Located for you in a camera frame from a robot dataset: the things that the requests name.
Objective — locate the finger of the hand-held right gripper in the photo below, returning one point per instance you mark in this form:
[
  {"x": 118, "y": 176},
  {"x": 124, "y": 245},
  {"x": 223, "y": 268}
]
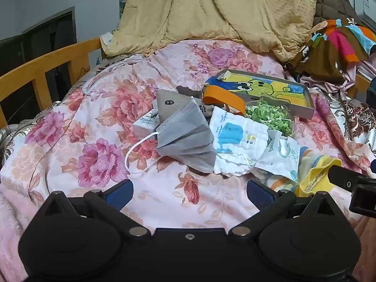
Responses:
[{"x": 342, "y": 177}]

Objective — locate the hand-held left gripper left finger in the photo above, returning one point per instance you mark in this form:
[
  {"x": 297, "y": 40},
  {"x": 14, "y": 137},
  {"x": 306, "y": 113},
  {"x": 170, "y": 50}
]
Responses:
[{"x": 119, "y": 194}]

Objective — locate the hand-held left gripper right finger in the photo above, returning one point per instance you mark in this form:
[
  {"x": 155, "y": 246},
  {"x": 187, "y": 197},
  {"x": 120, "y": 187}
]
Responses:
[{"x": 260, "y": 195}]

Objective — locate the white whale print cloth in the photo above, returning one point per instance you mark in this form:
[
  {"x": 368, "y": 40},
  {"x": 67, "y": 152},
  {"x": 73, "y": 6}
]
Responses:
[{"x": 235, "y": 141}]

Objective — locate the bag of green bits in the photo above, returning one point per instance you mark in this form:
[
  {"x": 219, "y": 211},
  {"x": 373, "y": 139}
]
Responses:
[{"x": 270, "y": 116}]

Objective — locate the grey face mask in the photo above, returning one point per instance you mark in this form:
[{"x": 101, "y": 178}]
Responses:
[{"x": 185, "y": 135}]

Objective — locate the grey sock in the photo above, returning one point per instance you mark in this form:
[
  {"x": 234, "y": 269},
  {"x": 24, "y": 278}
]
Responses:
[{"x": 169, "y": 105}]

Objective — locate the cartoon print cardboard box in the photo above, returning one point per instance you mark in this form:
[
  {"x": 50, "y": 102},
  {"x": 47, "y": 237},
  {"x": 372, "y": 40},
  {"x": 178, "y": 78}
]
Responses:
[{"x": 282, "y": 86}]

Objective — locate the yellow trimmed striped towel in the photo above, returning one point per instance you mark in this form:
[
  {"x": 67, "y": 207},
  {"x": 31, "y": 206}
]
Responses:
[{"x": 320, "y": 170}]

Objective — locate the white printed child mask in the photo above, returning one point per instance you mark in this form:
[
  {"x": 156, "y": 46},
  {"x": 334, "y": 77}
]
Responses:
[{"x": 282, "y": 152}]

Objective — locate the gold brown floral cloth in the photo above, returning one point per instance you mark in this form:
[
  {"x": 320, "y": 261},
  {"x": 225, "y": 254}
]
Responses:
[{"x": 352, "y": 114}]

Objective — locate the pink floral bed sheet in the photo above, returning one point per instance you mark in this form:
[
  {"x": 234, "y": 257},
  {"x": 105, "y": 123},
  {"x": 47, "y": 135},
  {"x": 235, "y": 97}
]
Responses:
[{"x": 97, "y": 123}]

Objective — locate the small white box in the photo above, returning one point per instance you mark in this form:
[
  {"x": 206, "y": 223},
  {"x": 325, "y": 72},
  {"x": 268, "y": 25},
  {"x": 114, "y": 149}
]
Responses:
[{"x": 144, "y": 123}]

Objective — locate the pink fluffy blanket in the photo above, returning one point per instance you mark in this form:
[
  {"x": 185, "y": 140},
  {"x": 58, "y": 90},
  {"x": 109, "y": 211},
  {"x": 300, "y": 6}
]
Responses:
[{"x": 14, "y": 220}]

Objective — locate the brown multicoloured garment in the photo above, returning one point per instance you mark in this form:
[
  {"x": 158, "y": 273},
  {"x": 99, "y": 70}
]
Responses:
[{"x": 329, "y": 53}]

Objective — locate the white air conditioner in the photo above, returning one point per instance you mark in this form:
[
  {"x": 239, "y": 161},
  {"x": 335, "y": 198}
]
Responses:
[{"x": 367, "y": 8}]

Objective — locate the yellow dotted quilt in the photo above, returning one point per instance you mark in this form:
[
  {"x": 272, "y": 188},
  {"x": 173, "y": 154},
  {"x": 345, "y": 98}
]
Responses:
[{"x": 205, "y": 11}]

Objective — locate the wooden bed rail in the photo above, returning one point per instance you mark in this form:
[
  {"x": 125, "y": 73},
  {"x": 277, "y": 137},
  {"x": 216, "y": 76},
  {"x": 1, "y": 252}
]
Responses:
[{"x": 38, "y": 67}]

